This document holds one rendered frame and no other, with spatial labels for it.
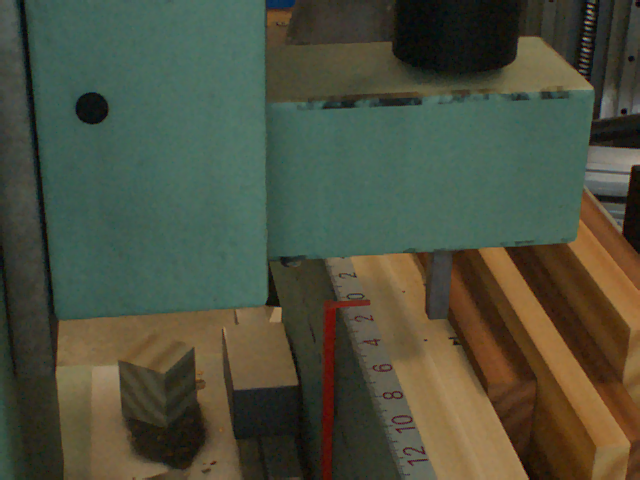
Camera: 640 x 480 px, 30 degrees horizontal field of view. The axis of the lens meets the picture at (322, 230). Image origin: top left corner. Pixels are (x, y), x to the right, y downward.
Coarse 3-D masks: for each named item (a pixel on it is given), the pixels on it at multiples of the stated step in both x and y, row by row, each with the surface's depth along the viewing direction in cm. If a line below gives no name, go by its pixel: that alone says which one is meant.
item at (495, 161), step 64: (320, 64) 49; (384, 64) 49; (512, 64) 50; (320, 128) 46; (384, 128) 47; (448, 128) 47; (512, 128) 47; (576, 128) 48; (320, 192) 47; (384, 192) 48; (448, 192) 48; (512, 192) 49; (576, 192) 49; (320, 256) 49
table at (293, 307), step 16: (272, 272) 80; (288, 272) 72; (288, 288) 72; (288, 304) 73; (304, 304) 66; (288, 320) 73; (304, 320) 66; (304, 336) 66; (304, 352) 67; (304, 368) 67; (320, 368) 61; (304, 384) 67; (320, 384) 61; (320, 400) 62; (320, 416) 62; (336, 416) 57; (320, 432) 62; (336, 432) 57; (320, 448) 63; (336, 448) 57; (336, 464) 58; (352, 464) 53; (528, 464) 53
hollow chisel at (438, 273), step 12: (432, 264) 53; (444, 264) 53; (432, 276) 54; (444, 276) 54; (432, 288) 54; (444, 288) 54; (432, 300) 54; (444, 300) 54; (432, 312) 54; (444, 312) 54
